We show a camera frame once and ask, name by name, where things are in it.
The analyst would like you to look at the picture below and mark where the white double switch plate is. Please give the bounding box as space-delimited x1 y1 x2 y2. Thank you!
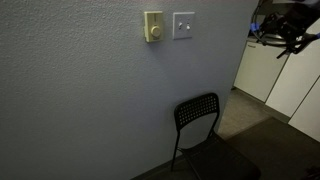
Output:
172 11 196 41

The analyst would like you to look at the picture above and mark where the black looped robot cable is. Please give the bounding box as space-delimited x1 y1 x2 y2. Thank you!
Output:
250 0 320 60

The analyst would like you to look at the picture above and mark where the white cabinet door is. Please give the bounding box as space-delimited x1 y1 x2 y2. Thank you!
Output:
233 40 290 103
288 76 320 143
265 19 320 118

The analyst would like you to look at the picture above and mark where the black perforated metal chair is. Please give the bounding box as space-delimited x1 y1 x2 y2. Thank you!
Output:
170 92 262 180

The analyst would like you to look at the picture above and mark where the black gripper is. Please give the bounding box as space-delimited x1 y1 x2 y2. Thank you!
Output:
259 11 306 55

